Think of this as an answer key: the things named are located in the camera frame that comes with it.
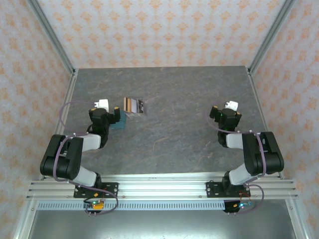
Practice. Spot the small controller board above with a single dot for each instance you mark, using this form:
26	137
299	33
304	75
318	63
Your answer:
97	204
240	205

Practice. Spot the aluminium mounting rail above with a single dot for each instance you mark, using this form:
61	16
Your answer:
162	189

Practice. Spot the grey metal sheet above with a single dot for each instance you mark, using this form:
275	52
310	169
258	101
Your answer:
159	224

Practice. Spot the brown striped card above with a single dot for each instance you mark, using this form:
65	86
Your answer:
127	104

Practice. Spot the black card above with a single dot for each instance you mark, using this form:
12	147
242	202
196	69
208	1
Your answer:
140	106

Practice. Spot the aluminium side rail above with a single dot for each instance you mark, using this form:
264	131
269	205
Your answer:
65	109
259	104

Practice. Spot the aluminium frame post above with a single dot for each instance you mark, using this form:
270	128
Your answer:
270	37
53	37

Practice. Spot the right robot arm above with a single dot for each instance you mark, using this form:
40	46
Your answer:
261	154

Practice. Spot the aluminium frame leg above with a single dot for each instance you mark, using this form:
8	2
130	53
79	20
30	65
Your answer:
25	224
296	224

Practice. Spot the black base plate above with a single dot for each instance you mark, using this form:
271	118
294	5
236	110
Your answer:
112	190
214	190

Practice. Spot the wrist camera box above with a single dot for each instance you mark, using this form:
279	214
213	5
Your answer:
233	104
103	103

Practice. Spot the teal card holder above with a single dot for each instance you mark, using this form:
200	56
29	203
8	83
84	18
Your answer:
120	123

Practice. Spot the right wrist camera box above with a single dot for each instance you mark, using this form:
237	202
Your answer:
233	104

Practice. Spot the white card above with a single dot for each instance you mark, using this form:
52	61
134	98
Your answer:
134	105

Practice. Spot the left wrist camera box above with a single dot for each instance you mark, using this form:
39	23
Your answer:
103	103

